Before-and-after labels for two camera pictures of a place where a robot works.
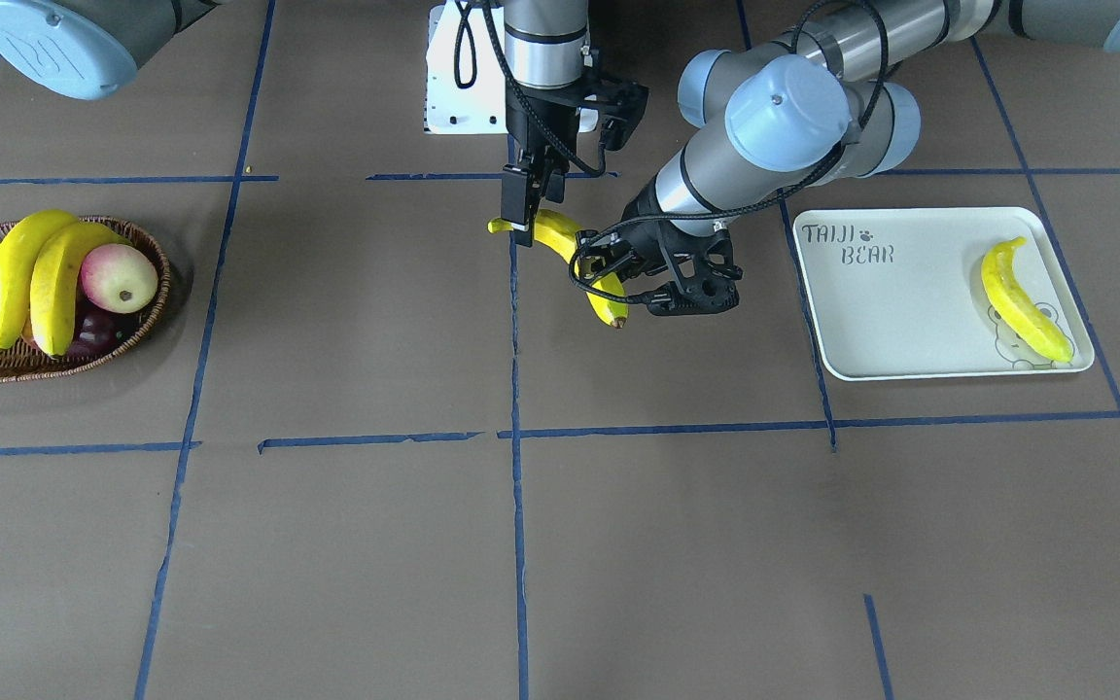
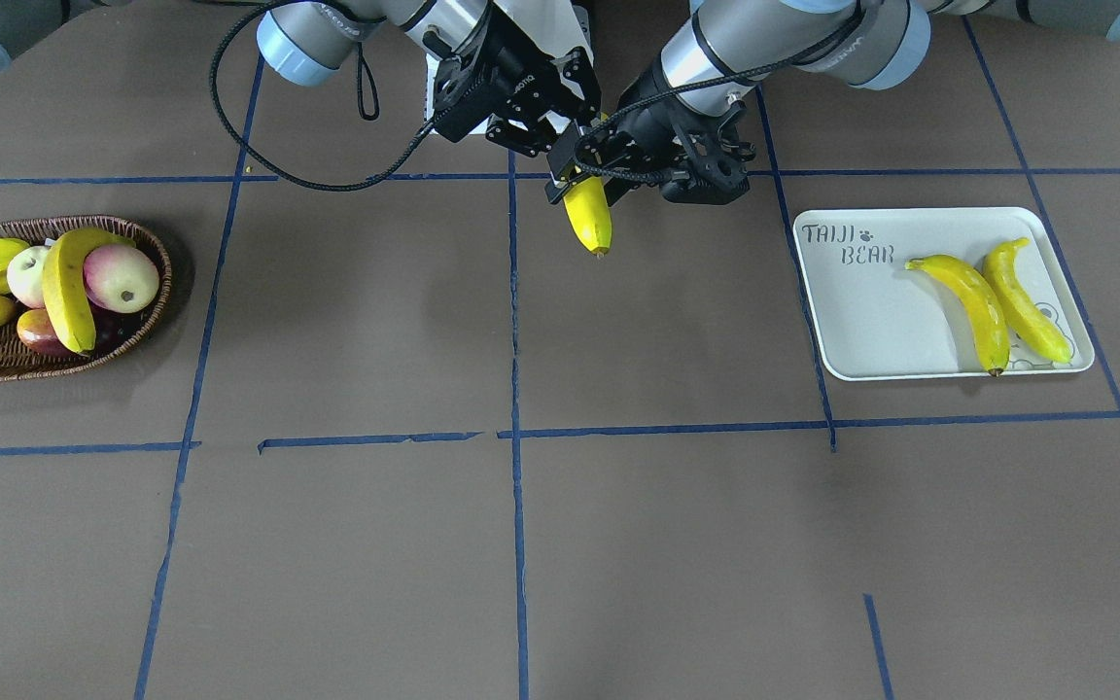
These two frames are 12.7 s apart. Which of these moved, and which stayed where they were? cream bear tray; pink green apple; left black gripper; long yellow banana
Moved: long yellow banana; left black gripper
Stayed: cream bear tray; pink green apple
